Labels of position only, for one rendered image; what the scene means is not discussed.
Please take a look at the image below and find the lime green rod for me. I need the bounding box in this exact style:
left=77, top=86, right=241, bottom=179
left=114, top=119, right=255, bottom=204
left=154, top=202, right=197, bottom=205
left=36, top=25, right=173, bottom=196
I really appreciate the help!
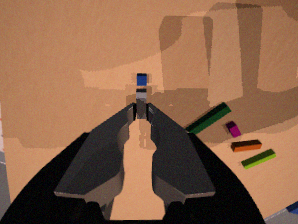
left=241, top=149, right=276, bottom=170

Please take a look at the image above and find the orange rod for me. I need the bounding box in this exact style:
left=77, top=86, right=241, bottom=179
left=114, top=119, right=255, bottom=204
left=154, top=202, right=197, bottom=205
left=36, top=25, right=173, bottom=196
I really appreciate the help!
left=231, top=139, right=262, bottom=152

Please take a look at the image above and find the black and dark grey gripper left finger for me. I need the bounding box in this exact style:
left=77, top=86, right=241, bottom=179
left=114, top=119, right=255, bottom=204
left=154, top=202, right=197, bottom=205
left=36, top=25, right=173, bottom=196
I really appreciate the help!
left=0, top=103, right=137, bottom=224

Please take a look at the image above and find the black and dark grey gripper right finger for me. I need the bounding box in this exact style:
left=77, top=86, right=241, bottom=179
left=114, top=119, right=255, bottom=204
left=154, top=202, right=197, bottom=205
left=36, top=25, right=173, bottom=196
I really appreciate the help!
left=146, top=103, right=266, bottom=224

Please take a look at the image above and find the grey rectangular bar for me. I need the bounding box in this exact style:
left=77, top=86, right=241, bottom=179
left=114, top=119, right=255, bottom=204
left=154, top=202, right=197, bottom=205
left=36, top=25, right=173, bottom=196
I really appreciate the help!
left=136, top=89, right=147, bottom=119

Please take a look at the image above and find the small magenta block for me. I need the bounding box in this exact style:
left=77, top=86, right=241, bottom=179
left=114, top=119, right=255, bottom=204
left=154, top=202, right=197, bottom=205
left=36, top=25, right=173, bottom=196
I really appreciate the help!
left=225, top=121, right=241, bottom=138

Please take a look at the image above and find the small blue block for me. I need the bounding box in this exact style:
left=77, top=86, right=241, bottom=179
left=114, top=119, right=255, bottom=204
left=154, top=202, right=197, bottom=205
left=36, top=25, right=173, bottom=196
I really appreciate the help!
left=137, top=73, right=147, bottom=86

